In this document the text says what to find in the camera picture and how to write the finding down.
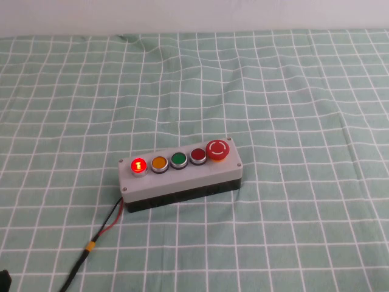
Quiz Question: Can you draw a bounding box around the illuminated red push button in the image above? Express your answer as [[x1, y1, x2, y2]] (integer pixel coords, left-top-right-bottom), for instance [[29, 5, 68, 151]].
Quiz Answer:
[[130, 157, 149, 178]]

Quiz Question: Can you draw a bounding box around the flat dark red push button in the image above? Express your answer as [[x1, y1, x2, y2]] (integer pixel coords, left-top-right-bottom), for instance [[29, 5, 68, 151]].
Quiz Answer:
[[189, 148, 208, 166]]

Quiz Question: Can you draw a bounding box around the green push button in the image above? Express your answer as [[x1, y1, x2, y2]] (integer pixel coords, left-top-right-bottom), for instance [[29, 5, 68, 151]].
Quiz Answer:
[[169, 151, 188, 170]]

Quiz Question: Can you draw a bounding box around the red mushroom emergency stop button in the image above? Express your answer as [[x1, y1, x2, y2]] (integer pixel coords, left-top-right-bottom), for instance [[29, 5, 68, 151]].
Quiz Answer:
[[205, 139, 229, 163]]

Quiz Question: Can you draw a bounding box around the grey black button box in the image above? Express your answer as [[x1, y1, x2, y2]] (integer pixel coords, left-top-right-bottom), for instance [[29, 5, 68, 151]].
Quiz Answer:
[[117, 136, 244, 214]]

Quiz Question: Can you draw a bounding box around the yellow push button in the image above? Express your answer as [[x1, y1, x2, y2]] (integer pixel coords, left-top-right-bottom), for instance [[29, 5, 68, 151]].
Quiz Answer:
[[151, 155, 169, 175]]

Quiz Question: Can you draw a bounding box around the green white checked tablecloth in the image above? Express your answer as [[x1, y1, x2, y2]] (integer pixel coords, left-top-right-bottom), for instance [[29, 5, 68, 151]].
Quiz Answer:
[[0, 29, 389, 292]]

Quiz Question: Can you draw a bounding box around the thin red wire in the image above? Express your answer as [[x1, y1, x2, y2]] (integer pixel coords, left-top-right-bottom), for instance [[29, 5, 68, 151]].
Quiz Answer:
[[96, 200, 125, 237]]

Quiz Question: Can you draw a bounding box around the thin black wire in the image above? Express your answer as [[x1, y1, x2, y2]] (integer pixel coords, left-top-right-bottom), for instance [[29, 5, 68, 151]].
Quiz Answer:
[[90, 197, 123, 243]]

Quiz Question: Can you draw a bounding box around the black sleeved power cable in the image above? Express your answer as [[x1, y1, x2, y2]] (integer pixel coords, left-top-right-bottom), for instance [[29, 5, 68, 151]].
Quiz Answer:
[[57, 249, 89, 292]]

